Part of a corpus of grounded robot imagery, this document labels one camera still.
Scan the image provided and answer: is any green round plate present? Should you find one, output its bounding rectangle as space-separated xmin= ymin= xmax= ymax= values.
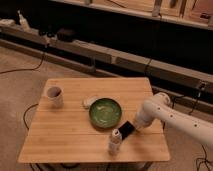
xmin=89 ymin=98 xmax=122 ymax=129

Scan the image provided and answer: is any black cable under table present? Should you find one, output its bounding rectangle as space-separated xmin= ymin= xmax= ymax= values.
xmin=22 ymin=103 xmax=40 ymax=131

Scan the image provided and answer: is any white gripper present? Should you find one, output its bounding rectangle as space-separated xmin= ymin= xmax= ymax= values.
xmin=133 ymin=112 xmax=150 ymax=130

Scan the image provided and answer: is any black cable right floor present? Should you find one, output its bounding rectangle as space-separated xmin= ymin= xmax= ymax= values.
xmin=194 ymin=143 xmax=213 ymax=171

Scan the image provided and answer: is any small white bottle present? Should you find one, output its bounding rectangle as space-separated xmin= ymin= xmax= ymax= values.
xmin=108 ymin=129 xmax=122 ymax=155

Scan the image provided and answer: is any black floor cable left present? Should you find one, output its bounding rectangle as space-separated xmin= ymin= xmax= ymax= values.
xmin=0 ymin=45 xmax=47 ymax=75

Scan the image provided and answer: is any white spray bottle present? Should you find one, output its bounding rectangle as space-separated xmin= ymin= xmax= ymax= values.
xmin=17 ymin=10 xmax=30 ymax=31

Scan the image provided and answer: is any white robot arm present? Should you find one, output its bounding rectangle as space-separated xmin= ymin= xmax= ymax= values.
xmin=133 ymin=92 xmax=213 ymax=149

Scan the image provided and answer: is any black box on ledge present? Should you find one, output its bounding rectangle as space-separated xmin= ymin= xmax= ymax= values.
xmin=57 ymin=28 xmax=75 ymax=42

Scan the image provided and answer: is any black eraser block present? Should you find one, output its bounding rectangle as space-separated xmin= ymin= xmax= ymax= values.
xmin=118 ymin=121 xmax=135 ymax=139

